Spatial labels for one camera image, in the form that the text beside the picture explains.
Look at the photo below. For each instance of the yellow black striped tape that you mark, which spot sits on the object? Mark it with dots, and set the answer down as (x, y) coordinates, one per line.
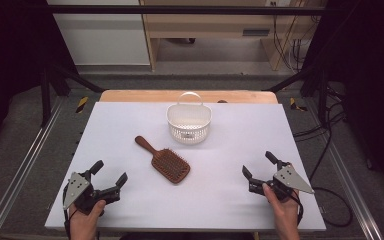
(82, 104)
(294, 104)

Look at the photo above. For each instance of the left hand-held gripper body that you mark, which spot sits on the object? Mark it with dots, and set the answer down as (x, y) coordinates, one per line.
(80, 195)

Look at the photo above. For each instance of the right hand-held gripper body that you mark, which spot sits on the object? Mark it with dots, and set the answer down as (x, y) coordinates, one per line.
(290, 180)

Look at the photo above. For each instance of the person's right hand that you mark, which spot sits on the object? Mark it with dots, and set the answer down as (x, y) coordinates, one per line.
(286, 213)

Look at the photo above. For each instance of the aluminium rail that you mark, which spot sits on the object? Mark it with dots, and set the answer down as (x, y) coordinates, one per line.
(16, 180)
(353, 186)

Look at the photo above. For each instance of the white plastic basket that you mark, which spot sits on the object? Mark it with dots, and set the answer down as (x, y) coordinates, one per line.
(189, 125)

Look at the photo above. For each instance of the black horizontal frame bar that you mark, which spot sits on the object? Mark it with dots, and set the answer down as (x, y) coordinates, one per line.
(180, 9)

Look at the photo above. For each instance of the white cabinet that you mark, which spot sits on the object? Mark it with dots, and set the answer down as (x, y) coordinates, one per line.
(103, 36)

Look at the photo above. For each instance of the white foam board mat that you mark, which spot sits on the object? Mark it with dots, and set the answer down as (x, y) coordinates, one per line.
(186, 200)

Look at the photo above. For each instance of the brown wooden hairbrush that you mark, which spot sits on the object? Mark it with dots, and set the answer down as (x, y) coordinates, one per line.
(170, 165)

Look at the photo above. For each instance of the wooden table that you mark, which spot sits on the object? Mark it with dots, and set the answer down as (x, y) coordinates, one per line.
(140, 96)

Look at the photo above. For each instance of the black curtain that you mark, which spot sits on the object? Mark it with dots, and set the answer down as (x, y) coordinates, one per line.
(10, 60)
(373, 83)

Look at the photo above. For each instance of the black metal stand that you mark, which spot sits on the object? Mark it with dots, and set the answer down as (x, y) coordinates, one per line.
(46, 96)
(321, 96)

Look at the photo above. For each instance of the person's left hand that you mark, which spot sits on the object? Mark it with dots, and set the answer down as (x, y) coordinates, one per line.
(85, 221)

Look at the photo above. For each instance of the light wooden desk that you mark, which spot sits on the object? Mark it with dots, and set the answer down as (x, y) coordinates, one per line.
(210, 25)

